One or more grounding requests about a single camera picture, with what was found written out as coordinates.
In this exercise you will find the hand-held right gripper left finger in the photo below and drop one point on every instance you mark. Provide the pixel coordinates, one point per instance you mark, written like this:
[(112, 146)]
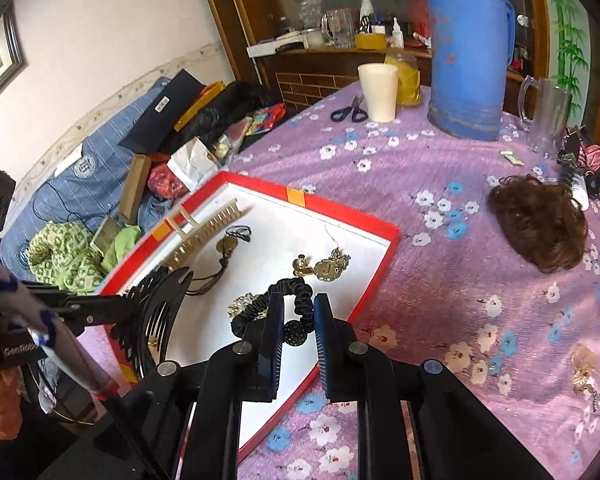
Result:
[(270, 345)]

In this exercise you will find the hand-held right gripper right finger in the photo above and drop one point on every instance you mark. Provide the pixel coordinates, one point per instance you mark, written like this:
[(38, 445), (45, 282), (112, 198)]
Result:
[(330, 355)]

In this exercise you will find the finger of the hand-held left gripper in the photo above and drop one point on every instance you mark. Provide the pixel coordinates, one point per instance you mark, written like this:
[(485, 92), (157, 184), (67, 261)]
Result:
[(90, 310)]

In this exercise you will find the gold flower brooch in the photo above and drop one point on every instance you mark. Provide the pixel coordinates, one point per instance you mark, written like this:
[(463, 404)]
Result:
[(242, 305)]

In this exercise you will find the black scrunchie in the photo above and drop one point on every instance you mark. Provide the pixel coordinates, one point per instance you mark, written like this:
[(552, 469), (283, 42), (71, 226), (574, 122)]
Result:
[(300, 300)]

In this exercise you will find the black hair comb clip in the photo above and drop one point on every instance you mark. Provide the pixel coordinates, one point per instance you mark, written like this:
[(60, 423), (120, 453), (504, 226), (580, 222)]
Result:
[(165, 290)]

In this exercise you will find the round gold pendant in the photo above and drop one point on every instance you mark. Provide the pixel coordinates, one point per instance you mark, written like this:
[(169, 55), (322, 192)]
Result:
[(330, 269)]

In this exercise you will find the red shallow box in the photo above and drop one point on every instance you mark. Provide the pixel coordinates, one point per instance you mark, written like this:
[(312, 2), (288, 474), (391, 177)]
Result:
[(280, 230)]

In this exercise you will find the cream hair claw clip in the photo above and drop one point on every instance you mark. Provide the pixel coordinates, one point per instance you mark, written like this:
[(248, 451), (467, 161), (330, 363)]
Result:
[(205, 235)]

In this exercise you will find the person's left hand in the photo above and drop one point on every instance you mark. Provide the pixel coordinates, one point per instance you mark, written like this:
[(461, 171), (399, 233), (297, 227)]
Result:
[(5, 405)]

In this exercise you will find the green patterned garment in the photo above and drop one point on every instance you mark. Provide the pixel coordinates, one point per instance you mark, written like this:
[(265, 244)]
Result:
[(65, 255)]

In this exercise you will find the blue denim cloth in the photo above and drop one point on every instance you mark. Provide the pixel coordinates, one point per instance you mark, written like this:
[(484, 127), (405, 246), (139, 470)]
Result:
[(152, 212)]

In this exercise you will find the blue checked quilt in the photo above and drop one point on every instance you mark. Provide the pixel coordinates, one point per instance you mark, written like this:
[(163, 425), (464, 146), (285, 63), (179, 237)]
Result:
[(70, 185)]

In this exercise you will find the narrow wooden box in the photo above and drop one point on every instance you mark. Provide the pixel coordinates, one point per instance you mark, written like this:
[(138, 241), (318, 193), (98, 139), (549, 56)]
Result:
[(134, 190)]

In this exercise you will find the purple floral tablecloth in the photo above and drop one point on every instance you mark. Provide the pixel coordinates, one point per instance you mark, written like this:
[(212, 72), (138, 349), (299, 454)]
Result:
[(455, 310)]

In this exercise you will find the red plastic bag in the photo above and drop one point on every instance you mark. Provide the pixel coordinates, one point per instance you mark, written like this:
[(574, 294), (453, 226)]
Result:
[(165, 182)]

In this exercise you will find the white paper bag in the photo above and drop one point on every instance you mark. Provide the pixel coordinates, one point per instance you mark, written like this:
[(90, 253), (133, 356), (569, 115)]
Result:
[(192, 165)]

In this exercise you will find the long black box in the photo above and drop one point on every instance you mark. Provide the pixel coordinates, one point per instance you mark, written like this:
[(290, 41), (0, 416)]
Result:
[(160, 115)]

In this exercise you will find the colourful snack packet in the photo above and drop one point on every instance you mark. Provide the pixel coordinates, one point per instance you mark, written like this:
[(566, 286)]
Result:
[(265, 120)]

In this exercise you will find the black plastic bag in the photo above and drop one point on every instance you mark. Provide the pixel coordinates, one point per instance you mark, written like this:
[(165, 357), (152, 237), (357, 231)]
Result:
[(225, 105)]

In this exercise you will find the brown hair bun piece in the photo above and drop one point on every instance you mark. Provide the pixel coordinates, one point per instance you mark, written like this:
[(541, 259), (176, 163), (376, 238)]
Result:
[(540, 225)]

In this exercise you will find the pearl gold brooch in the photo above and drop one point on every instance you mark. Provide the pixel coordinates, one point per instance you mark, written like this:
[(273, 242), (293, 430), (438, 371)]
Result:
[(587, 375)]

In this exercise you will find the cream paper cup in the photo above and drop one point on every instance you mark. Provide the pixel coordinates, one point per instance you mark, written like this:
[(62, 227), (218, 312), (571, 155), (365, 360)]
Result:
[(377, 95)]

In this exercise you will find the small green packet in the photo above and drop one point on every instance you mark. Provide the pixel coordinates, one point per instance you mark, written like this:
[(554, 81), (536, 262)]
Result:
[(511, 157)]

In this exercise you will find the wooden cabinet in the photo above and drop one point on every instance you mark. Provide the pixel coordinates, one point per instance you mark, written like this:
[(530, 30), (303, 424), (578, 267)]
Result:
[(310, 77)]

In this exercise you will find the yellow jar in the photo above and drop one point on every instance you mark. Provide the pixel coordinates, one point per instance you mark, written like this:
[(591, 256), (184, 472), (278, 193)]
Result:
[(409, 82)]

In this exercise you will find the white lotion tube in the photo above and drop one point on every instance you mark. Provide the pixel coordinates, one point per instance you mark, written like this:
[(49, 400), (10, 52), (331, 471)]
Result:
[(580, 192)]

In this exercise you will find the large glass beer mug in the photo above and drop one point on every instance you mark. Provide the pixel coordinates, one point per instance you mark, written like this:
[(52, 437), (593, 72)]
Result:
[(547, 120)]

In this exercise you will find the small glass mug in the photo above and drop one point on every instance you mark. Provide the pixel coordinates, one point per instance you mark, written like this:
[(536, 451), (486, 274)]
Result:
[(340, 30)]

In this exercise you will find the blue thermos flask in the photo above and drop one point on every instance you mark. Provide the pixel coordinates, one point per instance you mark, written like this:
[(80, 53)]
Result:
[(465, 60)]

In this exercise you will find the small white bottle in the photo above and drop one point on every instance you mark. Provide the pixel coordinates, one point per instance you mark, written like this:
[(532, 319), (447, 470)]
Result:
[(397, 35)]

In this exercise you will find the pink black folded cloth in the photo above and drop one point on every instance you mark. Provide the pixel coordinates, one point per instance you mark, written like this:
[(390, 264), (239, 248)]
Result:
[(591, 156)]

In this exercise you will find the red lidded container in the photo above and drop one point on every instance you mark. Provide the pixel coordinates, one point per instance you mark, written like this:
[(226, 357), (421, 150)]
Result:
[(421, 22)]

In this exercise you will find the bamboo print glass panel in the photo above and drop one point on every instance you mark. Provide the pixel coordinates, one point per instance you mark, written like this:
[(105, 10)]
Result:
[(572, 35)]

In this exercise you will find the framed wall picture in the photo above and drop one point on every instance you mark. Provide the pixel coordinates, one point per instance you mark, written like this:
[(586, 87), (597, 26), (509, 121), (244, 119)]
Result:
[(0, 55)]

